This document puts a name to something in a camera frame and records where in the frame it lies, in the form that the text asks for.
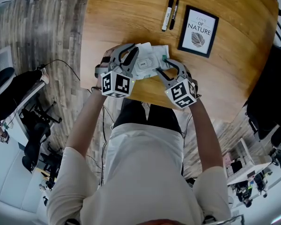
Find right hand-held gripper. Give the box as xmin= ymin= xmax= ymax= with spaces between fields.
xmin=156 ymin=58 xmax=199 ymax=109

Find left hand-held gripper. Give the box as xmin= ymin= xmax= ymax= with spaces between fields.
xmin=95 ymin=43 xmax=141 ymax=99

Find white lidded wet wipe pack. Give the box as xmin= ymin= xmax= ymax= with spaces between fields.
xmin=131 ymin=42 xmax=170 ymax=81

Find person's right forearm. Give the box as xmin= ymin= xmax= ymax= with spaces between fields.
xmin=188 ymin=99 xmax=225 ymax=173

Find person's left forearm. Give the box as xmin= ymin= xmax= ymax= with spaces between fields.
xmin=65 ymin=87 xmax=108 ymax=159

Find person's left hand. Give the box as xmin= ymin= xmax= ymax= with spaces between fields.
xmin=100 ymin=49 xmax=117 ymax=68

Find person's right hand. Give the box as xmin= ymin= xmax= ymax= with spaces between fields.
xmin=184 ymin=70 xmax=200 ymax=98

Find black framed leaf picture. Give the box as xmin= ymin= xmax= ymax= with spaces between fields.
xmin=177 ymin=5 xmax=220 ymax=59

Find wooden table with white legs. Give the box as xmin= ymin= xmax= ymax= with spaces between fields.
xmin=80 ymin=0 xmax=279 ymax=124

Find person's black trousers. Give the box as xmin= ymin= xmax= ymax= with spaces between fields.
xmin=112 ymin=97 xmax=182 ymax=135

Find white barrel marker pen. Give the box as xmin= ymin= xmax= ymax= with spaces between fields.
xmin=161 ymin=0 xmax=175 ymax=32

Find black marker pen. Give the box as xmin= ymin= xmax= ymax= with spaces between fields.
xmin=169 ymin=0 xmax=180 ymax=30

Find black mesh office chair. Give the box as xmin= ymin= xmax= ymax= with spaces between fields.
xmin=245 ymin=45 xmax=281 ymax=147

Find pink box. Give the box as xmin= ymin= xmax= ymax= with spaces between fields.
xmin=222 ymin=152 xmax=233 ymax=168

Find person's white shirt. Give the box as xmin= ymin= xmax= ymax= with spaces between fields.
xmin=46 ymin=122 xmax=232 ymax=225

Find grey white office chair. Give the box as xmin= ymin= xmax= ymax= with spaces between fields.
xmin=0 ymin=67 xmax=17 ymax=98

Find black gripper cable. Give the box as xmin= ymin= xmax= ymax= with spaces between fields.
xmin=181 ymin=112 xmax=193 ymax=150
xmin=100 ymin=104 xmax=113 ymax=187

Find black floor cable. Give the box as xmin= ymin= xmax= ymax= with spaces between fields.
xmin=37 ymin=59 xmax=82 ymax=82

